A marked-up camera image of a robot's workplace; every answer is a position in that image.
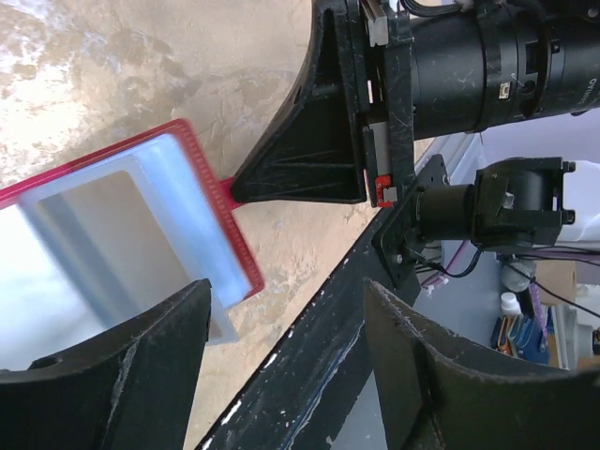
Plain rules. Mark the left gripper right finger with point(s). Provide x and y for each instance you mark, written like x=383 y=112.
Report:
x=440 y=390

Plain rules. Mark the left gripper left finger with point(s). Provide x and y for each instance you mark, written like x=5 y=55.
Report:
x=131 y=387

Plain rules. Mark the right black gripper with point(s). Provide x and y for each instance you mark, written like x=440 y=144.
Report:
x=344 y=134

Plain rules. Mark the red leather card holder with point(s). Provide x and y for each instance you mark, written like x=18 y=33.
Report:
x=105 y=237

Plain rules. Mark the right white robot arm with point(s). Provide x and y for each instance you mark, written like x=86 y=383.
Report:
x=493 y=63

